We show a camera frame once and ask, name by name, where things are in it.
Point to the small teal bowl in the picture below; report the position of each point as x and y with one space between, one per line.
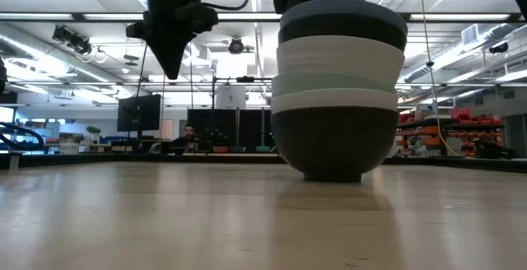
238 149
262 149

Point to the round black ceiling camera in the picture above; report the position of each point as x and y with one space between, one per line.
236 46

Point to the black equipment box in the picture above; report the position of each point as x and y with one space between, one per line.
494 150

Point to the white box unit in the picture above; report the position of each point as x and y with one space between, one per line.
230 97

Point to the white ceiling vent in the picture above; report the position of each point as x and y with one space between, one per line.
473 34

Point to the small red bowl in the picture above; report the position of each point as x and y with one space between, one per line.
221 149

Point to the pale green bowl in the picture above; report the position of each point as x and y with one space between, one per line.
321 82

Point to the black computer monitor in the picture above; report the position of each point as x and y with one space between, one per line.
139 113

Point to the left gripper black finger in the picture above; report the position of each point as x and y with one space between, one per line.
179 49
162 52

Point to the white bin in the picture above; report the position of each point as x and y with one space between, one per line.
69 148

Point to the black ceiling track lights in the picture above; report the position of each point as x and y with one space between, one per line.
72 39

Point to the green potted plant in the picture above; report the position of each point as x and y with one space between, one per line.
92 130

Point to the small black ceiling camera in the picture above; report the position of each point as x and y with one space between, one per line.
499 48

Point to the silver ceiling duct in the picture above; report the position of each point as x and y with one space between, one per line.
24 47

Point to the shelf with orange bins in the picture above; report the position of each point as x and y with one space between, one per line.
432 141

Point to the ceiling light strip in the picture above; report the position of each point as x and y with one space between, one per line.
115 16
37 16
461 17

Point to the black aluminium table frame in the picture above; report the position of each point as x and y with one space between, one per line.
123 159

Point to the blue bowl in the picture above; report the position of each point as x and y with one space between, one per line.
341 6

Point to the person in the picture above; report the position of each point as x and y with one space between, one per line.
188 132

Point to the white bowl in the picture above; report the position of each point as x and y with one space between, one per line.
333 101

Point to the black partition panel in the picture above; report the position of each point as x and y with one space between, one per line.
247 128

